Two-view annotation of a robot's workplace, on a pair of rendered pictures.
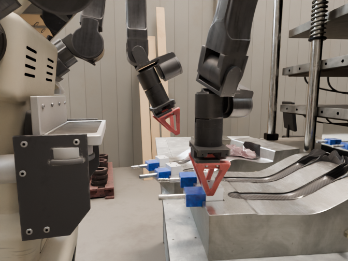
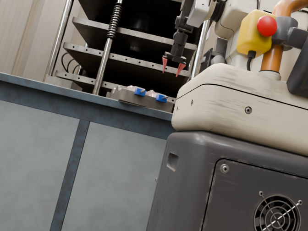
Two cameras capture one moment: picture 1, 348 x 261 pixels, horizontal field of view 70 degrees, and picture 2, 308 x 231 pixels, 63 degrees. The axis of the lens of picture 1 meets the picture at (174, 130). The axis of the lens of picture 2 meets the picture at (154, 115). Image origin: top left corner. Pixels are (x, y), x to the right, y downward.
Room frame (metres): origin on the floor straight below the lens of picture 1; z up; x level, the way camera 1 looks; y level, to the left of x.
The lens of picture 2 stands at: (0.64, 1.22, 0.65)
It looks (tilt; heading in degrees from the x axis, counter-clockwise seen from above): 6 degrees up; 277
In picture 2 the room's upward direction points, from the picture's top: 14 degrees clockwise
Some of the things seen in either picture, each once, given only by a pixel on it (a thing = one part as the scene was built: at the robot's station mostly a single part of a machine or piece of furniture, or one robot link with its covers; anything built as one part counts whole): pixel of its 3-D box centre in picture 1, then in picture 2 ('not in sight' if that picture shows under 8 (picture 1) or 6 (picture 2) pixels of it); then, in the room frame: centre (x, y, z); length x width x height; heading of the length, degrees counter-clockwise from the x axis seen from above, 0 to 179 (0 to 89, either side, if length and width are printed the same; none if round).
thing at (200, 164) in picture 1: (208, 171); not in sight; (0.49, -0.07, 0.95); 0.07 x 0.07 x 0.09; 5
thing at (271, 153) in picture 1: (221, 161); (136, 100); (0.92, -0.18, 0.85); 0.50 x 0.26 x 0.11; 113
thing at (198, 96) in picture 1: (211, 105); not in sight; (0.51, -0.08, 1.08); 0.07 x 0.06 x 0.07; 123
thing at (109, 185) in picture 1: (81, 169); not in sight; (2.98, 1.14, 0.20); 1.09 x 0.79 x 0.39; 13
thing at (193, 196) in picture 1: (189, 196); not in sight; (0.50, -0.03, 0.89); 0.13 x 0.05 x 0.05; 95
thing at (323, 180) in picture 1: (291, 172); not in sight; (0.58, -0.28, 0.92); 0.35 x 0.16 x 0.09; 95
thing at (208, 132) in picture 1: (208, 135); not in sight; (0.50, -0.07, 1.02); 0.10 x 0.07 x 0.07; 5
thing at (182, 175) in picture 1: (183, 179); not in sight; (0.61, -0.02, 0.89); 0.13 x 0.05 x 0.05; 95
